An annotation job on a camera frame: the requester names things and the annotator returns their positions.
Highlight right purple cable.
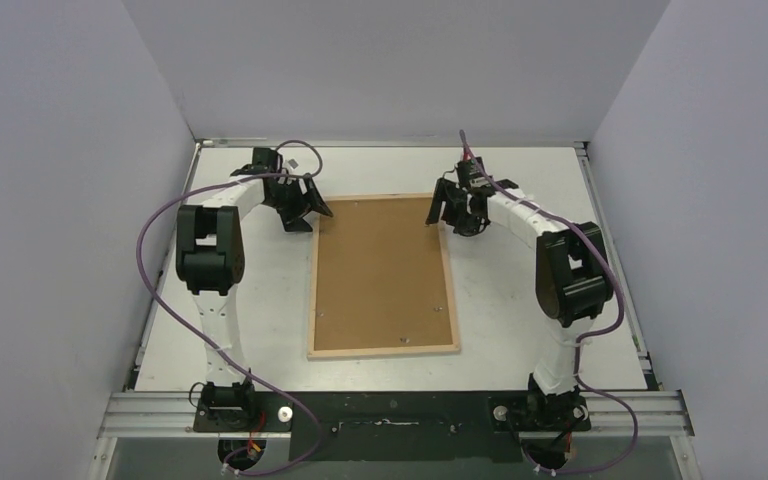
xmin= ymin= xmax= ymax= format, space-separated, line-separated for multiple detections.
xmin=458 ymin=129 xmax=640 ymax=477

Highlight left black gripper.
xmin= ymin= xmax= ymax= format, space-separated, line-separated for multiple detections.
xmin=264 ymin=175 xmax=331 ymax=232

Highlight white wooden picture frame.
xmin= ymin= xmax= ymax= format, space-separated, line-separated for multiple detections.
xmin=306 ymin=192 xmax=462 ymax=361

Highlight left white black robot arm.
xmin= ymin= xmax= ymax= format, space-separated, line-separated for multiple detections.
xmin=175 ymin=147 xmax=332 ymax=431

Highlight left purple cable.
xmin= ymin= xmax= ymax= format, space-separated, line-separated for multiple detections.
xmin=135 ymin=139 xmax=326 ymax=478

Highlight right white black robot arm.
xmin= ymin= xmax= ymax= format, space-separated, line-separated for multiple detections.
xmin=425 ymin=154 xmax=614 ymax=433

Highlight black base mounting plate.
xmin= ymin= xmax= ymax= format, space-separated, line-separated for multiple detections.
xmin=192 ymin=390 xmax=591 ymax=469

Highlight purple cable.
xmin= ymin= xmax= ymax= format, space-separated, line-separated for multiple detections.
xmin=458 ymin=129 xmax=640 ymax=477
xmin=135 ymin=139 xmax=326 ymax=478

